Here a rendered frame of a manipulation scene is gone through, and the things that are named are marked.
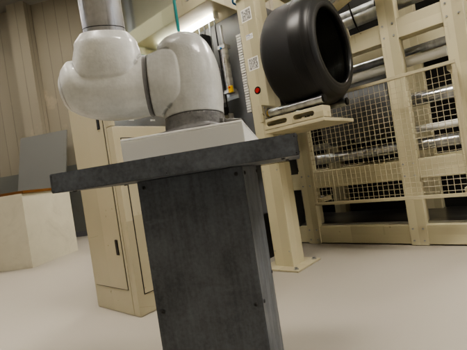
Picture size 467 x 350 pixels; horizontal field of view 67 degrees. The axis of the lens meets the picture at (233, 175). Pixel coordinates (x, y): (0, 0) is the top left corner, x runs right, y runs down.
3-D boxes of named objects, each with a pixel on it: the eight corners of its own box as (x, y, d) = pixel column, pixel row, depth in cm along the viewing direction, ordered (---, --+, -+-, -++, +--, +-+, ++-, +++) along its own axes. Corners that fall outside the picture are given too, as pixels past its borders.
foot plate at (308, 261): (259, 269, 211) (258, 266, 211) (283, 257, 232) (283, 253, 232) (298, 273, 194) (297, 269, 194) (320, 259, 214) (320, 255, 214)
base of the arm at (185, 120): (233, 124, 78) (231, 100, 79) (147, 141, 85) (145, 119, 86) (255, 135, 96) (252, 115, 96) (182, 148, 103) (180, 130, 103)
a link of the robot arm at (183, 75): (227, 106, 84) (217, 18, 86) (151, 114, 82) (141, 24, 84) (224, 121, 100) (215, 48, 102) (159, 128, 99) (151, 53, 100)
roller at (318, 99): (266, 117, 196) (265, 109, 196) (270, 117, 199) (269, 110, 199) (323, 101, 173) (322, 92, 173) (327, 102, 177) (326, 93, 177)
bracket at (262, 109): (259, 123, 195) (256, 105, 195) (296, 123, 225) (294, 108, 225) (264, 121, 193) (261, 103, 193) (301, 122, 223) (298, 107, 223)
